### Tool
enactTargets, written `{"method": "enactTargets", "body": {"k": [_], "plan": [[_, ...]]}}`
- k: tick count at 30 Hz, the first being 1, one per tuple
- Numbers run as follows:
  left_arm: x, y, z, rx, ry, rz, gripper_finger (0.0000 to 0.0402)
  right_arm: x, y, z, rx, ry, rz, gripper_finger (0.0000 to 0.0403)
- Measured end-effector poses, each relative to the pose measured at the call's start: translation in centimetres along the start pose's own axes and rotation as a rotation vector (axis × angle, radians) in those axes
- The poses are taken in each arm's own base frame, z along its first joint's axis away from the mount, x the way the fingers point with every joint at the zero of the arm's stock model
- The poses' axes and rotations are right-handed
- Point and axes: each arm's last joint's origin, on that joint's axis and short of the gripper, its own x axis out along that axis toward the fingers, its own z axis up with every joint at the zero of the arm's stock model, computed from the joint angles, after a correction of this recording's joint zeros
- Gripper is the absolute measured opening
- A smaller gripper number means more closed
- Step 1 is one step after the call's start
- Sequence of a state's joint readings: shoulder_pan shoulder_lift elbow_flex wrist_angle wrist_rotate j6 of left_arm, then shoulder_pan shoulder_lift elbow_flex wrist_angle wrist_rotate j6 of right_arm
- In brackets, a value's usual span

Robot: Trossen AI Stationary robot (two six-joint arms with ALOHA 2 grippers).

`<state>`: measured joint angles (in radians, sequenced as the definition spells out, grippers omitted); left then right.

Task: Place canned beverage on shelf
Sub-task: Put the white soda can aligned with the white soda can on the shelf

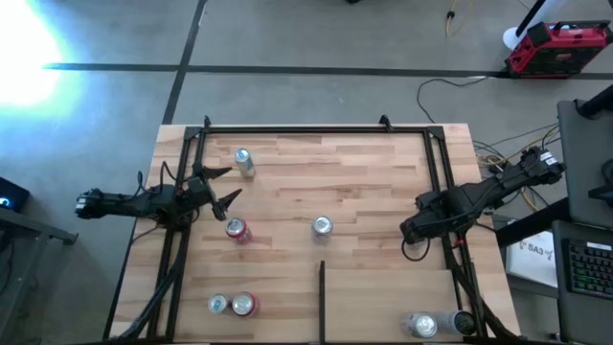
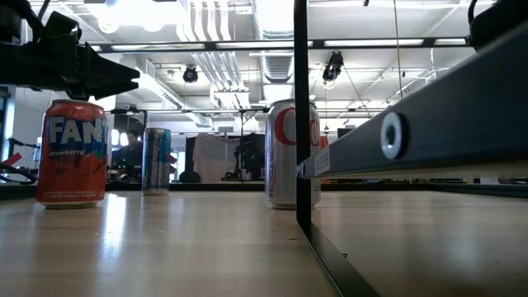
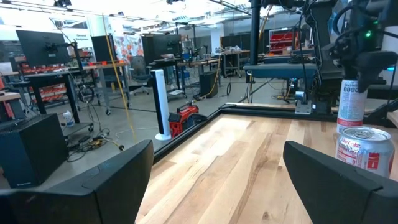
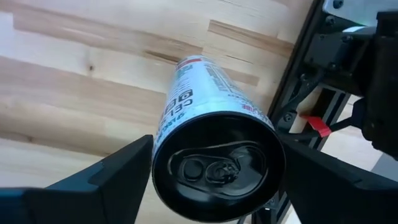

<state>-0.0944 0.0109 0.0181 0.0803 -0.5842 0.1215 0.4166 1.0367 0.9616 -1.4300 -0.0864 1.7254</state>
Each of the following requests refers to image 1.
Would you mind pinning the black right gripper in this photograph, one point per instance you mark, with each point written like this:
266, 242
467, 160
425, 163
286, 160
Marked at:
415, 229

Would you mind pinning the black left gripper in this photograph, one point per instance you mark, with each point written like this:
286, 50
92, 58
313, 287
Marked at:
198, 191

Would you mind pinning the slim teal and silver can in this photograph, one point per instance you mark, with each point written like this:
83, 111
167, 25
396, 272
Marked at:
245, 165

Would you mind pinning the red Fanta strawberry can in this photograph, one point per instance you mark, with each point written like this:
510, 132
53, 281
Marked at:
237, 229

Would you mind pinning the silver Diet Coke can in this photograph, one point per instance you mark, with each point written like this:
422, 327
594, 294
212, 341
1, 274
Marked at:
322, 227

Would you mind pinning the plain silver beverage can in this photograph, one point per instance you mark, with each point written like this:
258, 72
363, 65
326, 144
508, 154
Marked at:
424, 326

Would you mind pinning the white slim beverage can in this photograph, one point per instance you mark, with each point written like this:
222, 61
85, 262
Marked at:
218, 304
450, 322

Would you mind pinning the red soda can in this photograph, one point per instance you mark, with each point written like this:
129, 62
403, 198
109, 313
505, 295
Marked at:
244, 304

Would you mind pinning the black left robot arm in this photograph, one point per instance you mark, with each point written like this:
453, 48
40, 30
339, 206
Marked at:
124, 203

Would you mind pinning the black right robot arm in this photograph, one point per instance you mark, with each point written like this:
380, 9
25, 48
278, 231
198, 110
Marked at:
469, 199

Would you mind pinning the black power brick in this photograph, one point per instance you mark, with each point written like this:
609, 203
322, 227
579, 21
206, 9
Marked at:
498, 167

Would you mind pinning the black diagonal beam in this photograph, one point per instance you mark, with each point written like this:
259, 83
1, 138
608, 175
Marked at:
531, 223

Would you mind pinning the white paper sign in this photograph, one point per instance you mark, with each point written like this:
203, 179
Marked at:
531, 263

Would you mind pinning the dark desk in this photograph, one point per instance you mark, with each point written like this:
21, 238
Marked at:
560, 311

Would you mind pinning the black backlit keyboard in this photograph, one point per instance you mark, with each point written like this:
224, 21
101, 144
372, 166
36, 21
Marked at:
591, 268

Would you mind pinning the grey desk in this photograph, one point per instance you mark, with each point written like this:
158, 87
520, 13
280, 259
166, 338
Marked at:
584, 158

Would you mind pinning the grey bench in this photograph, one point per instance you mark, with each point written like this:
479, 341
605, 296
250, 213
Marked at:
29, 225

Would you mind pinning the black curved object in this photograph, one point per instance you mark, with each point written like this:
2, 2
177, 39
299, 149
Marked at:
604, 189

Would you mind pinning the black device with blue light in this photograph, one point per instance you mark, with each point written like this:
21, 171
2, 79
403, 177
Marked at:
14, 191

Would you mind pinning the white stand with black pole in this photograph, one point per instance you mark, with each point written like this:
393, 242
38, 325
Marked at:
511, 38

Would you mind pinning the red and black tool case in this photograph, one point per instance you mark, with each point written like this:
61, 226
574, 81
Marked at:
560, 52

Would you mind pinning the black frame clamp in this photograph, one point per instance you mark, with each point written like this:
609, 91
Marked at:
207, 121
385, 122

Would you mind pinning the black table rig frame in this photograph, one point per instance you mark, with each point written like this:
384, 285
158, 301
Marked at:
311, 130

